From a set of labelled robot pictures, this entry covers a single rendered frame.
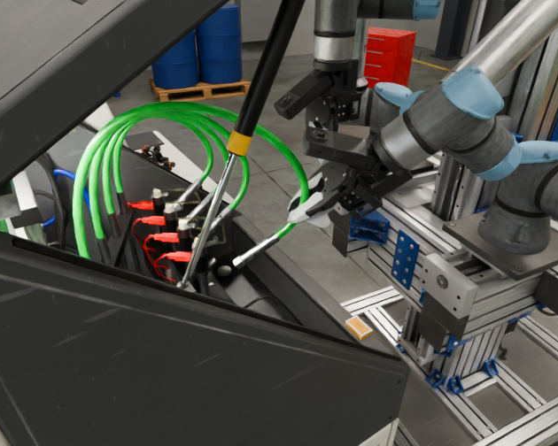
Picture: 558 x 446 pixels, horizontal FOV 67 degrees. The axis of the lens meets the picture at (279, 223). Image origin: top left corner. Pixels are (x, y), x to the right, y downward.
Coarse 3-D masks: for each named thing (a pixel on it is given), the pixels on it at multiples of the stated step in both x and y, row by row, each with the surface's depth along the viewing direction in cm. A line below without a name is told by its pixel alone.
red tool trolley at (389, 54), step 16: (368, 32) 459; (384, 32) 459; (400, 32) 459; (368, 48) 458; (384, 48) 446; (400, 48) 446; (368, 64) 464; (384, 64) 454; (400, 64) 459; (368, 80) 473; (384, 80) 461; (400, 80) 473
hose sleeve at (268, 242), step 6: (264, 240) 75; (270, 240) 75; (276, 240) 75; (258, 246) 75; (264, 246) 75; (270, 246) 75; (246, 252) 76; (252, 252) 76; (258, 252) 76; (246, 258) 76; (252, 258) 76
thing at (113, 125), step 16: (128, 112) 59; (144, 112) 59; (208, 112) 61; (224, 112) 61; (112, 128) 59; (256, 128) 63; (96, 144) 60; (272, 144) 66; (288, 160) 68; (80, 176) 62; (304, 176) 69; (80, 192) 64; (304, 192) 71; (80, 208) 65; (80, 224) 66; (288, 224) 74; (80, 240) 68
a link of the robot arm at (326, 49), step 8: (320, 40) 75; (328, 40) 74; (336, 40) 74; (344, 40) 74; (352, 40) 75; (320, 48) 76; (328, 48) 75; (336, 48) 75; (344, 48) 75; (352, 48) 76; (320, 56) 76; (328, 56) 76; (336, 56) 75; (344, 56) 76; (352, 56) 77
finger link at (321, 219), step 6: (318, 192) 69; (312, 198) 69; (318, 198) 68; (300, 204) 71; (306, 204) 70; (312, 204) 68; (294, 210) 72; (300, 210) 70; (330, 210) 70; (294, 216) 71; (300, 216) 70; (306, 216) 70; (312, 216) 71; (318, 216) 71; (324, 216) 71; (294, 222) 72; (312, 222) 72; (318, 222) 72; (324, 222) 72
